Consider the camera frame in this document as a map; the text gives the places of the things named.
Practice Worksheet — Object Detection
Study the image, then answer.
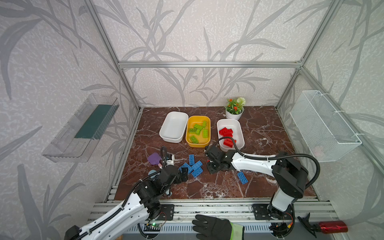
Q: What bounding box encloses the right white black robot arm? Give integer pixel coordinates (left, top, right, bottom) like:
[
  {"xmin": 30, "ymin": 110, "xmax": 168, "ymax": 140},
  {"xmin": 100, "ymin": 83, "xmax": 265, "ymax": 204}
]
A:
[{"xmin": 205, "ymin": 137, "xmax": 321, "ymax": 216}]

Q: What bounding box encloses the white wire mesh basket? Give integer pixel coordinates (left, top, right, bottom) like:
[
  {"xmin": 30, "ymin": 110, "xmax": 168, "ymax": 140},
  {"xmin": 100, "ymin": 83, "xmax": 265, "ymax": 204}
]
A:
[{"xmin": 290, "ymin": 90, "xmax": 362, "ymax": 162}]

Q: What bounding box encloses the blue lego brick studs down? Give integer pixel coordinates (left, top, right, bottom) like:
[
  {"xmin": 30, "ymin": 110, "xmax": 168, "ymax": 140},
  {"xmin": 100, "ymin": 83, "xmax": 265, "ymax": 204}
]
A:
[{"xmin": 192, "ymin": 168, "xmax": 203, "ymax": 178}]

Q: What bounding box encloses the clear plastic wall shelf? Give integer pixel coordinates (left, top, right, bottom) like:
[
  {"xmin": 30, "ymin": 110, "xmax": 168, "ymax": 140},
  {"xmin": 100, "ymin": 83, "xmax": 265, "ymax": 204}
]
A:
[{"xmin": 42, "ymin": 94, "xmax": 120, "ymax": 163}]

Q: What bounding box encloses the right white rectangular bin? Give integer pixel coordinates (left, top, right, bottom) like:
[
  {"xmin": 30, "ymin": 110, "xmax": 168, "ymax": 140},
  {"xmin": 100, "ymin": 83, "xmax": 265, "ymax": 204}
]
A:
[{"xmin": 217, "ymin": 119, "xmax": 245, "ymax": 152}]

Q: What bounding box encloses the potted artificial flower plant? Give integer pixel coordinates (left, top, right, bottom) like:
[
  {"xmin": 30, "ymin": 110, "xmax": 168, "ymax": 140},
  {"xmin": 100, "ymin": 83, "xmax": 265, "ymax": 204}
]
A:
[{"xmin": 225, "ymin": 97, "xmax": 246, "ymax": 120}]

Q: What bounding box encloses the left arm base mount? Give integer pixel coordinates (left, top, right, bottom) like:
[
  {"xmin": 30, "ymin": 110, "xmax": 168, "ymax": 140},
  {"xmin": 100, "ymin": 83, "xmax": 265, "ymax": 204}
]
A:
[{"xmin": 155, "ymin": 204, "xmax": 175, "ymax": 222}]

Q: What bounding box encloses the black clamp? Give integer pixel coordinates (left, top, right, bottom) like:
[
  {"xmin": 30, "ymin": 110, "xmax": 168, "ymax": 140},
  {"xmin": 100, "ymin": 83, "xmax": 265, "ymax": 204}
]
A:
[{"xmin": 297, "ymin": 213, "xmax": 321, "ymax": 238}]

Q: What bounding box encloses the white rectangular bin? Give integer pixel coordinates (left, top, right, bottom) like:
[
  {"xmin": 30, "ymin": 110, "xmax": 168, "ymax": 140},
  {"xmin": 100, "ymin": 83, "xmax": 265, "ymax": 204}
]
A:
[
  {"xmin": 159, "ymin": 112, "xmax": 189, "ymax": 144},
  {"xmin": 217, "ymin": 119, "xmax": 245, "ymax": 152}
]

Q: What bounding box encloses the left white rectangular bin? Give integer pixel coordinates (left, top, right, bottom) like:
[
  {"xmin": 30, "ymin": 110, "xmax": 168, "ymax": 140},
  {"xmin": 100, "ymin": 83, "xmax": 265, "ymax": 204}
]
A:
[{"xmin": 159, "ymin": 112, "xmax": 189, "ymax": 144}]

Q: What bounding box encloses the large red lego brick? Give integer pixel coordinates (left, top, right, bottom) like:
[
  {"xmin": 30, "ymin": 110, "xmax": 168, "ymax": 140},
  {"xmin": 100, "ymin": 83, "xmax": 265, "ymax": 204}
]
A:
[{"xmin": 219, "ymin": 128, "xmax": 233, "ymax": 138}]

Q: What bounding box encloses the blue lego brick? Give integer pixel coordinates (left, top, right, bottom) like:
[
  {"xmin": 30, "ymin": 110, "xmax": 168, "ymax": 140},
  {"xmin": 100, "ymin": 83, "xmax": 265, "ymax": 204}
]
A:
[
  {"xmin": 189, "ymin": 154, "xmax": 195, "ymax": 166},
  {"xmin": 237, "ymin": 172, "xmax": 248, "ymax": 185},
  {"xmin": 192, "ymin": 161, "xmax": 203, "ymax": 171}
]

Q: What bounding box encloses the purple pink toy spatula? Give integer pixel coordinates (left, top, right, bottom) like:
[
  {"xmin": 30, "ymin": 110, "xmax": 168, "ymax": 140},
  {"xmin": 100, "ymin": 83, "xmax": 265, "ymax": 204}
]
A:
[{"xmin": 148, "ymin": 153, "xmax": 163, "ymax": 169}]

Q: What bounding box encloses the green lego brick top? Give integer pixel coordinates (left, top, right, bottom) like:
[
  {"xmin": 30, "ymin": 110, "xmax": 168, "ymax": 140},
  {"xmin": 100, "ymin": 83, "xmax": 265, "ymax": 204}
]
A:
[{"xmin": 194, "ymin": 124, "xmax": 204, "ymax": 130}]

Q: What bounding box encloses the red metal bottle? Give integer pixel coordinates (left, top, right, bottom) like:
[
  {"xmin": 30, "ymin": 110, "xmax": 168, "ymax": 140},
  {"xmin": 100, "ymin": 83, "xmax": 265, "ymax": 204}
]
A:
[{"xmin": 318, "ymin": 221, "xmax": 349, "ymax": 234}]

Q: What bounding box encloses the yellow rectangular bin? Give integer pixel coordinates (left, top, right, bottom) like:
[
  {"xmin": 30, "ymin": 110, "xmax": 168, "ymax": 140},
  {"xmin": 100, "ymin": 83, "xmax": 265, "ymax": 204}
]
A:
[{"xmin": 186, "ymin": 116, "xmax": 211, "ymax": 148}]

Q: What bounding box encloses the black work glove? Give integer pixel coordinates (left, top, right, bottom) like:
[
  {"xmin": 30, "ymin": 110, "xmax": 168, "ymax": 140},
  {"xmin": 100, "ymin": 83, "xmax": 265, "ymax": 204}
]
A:
[{"xmin": 192, "ymin": 215, "xmax": 245, "ymax": 240}]

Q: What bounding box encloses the large blue lego plate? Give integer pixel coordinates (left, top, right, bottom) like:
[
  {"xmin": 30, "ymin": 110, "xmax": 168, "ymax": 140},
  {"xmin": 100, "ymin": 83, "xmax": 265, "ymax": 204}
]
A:
[{"xmin": 179, "ymin": 163, "xmax": 194, "ymax": 174}]

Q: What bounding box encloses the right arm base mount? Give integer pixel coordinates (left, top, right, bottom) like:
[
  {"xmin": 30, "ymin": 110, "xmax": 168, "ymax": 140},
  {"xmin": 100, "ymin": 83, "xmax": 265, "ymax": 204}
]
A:
[{"xmin": 251, "ymin": 204, "xmax": 295, "ymax": 222}]

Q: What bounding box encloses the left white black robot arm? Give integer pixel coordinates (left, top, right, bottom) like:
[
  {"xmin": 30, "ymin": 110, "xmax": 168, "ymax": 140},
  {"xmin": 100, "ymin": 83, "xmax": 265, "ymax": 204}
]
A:
[{"xmin": 65, "ymin": 146, "xmax": 182, "ymax": 240}]

